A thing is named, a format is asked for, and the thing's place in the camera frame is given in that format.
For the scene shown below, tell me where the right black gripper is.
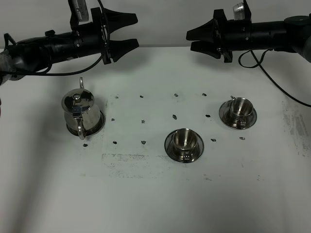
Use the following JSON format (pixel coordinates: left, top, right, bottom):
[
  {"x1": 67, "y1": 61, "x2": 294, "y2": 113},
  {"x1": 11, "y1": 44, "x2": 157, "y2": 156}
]
[{"x1": 186, "y1": 9, "x2": 251, "y2": 63}]

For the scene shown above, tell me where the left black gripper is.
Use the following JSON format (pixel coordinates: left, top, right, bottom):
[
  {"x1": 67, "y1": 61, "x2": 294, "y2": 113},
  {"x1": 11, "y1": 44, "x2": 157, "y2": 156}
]
[{"x1": 70, "y1": 8, "x2": 139, "y2": 65}]

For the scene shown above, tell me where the stainless steel teapot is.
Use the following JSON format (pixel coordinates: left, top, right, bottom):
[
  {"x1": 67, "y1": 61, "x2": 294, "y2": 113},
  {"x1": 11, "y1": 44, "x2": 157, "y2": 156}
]
[{"x1": 61, "y1": 77, "x2": 103, "y2": 140}]

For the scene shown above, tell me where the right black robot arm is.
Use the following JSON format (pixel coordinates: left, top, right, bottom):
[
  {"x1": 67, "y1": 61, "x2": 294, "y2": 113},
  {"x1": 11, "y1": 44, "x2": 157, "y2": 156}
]
[{"x1": 186, "y1": 9, "x2": 311, "y2": 63}]

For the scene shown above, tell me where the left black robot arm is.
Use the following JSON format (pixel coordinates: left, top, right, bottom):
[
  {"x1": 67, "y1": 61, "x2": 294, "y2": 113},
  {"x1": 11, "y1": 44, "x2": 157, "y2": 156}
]
[{"x1": 0, "y1": 7, "x2": 139, "y2": 84}]

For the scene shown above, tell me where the far stainless steel saucer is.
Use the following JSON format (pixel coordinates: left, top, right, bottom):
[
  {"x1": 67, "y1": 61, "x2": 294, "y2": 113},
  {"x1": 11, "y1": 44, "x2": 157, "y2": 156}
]
[{"x1": 219, "y1": 99, "x2": 257, "y2": 130}]

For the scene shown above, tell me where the stainless steel saucer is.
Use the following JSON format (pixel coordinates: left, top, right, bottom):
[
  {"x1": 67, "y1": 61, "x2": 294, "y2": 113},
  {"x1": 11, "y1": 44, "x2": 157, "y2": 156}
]
[
  {"x1": 219, "y1": 99, "x2": 257, "y2": 130},
  {"x1": 164, "y1": 130, "x2": 204, "y2": 163}
]

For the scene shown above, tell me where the far stainless steel teacup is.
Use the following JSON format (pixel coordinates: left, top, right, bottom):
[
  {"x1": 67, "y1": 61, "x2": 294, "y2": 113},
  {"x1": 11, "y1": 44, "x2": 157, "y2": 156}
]
[{"x1": 229, "y1": 98, "x2": 254, "y2": 127}]

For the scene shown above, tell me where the stainless steel teacup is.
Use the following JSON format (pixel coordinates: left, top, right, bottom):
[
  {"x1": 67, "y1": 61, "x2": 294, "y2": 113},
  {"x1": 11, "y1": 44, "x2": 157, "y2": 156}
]
[
  {"x1": 172, "y1": 128, "x2": 198, "y2": 163},
  {"x1": 229, "y1": 98, "x2": 254, "y2": 127}
]

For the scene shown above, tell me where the steel teapot coaster plate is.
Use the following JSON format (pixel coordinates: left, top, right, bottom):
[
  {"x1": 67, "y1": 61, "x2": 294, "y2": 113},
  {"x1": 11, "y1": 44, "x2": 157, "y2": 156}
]
[{"x1": 64, "y1": 111, "x2": 105, "y2": 140}]

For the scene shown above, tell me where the near stainless steel teacup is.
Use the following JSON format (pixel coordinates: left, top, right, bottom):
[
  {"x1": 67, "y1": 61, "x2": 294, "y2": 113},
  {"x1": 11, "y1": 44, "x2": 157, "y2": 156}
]
[{"x1": 172, "y1": 128, "x2": 198, "y2": 163}]

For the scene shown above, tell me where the near stainless steel saucer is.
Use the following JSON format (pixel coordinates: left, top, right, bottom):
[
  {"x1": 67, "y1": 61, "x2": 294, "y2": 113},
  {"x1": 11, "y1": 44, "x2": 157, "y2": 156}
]
[{"x1": 164, "y1": 130, "x2": 204, "y2": 163}]

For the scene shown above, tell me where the left black camera cable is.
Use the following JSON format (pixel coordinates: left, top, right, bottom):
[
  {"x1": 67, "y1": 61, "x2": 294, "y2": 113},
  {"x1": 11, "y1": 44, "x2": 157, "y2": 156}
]
[{"x1": 3, "y1": 0, "x2": 109, "y2": 76}]

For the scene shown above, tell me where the black camera cable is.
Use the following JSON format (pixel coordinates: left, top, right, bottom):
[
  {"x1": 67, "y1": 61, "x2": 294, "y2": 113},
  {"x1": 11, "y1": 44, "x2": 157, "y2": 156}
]
[
  {"x1": 238, "y1": 48, "x2": 311, "y2": 107},
  {"x1": 3, "y1": 0, "x2": 109, "y2": 76}
]

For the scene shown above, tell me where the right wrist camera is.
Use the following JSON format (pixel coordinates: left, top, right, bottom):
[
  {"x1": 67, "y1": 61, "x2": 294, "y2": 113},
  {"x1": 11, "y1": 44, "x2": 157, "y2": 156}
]
[{"x1": 233, "y1": 0, "x2": 251, "y2": 20}]

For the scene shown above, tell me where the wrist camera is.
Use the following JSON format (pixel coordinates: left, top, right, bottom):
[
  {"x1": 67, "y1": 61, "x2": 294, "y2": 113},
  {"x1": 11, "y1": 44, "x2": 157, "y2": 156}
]
[
  {"x1": 233, "y1": 0, "x2": 251, "y2": 20},
  {"x1": 68, "y1": 0, "x2": 89, "y2": 30}
]

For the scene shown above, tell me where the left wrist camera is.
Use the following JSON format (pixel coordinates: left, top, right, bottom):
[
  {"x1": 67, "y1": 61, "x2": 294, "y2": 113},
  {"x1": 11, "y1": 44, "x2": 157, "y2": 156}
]
[{"x1": 68, "y1": 0, "x2": 89, "y2": 30}]

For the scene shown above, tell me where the right black camera cable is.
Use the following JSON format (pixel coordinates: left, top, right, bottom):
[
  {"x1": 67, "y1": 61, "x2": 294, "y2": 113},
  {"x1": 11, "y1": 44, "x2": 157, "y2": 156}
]
[{"x1": 238, "y1": 48, "x2": 311, "y2": 107}]

